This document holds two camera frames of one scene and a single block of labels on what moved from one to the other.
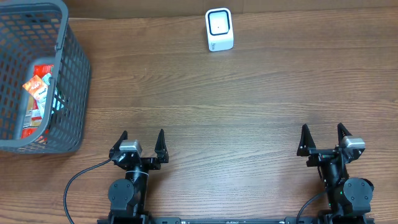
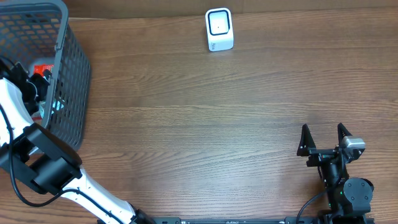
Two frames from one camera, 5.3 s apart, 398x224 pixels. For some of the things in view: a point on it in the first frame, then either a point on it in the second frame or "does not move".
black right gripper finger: x=342 y=132 does not move
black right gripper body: x=321 y=155 does not move
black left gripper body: x=144 y=161 to x=37 y=84
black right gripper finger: x=306 y=143 does not move
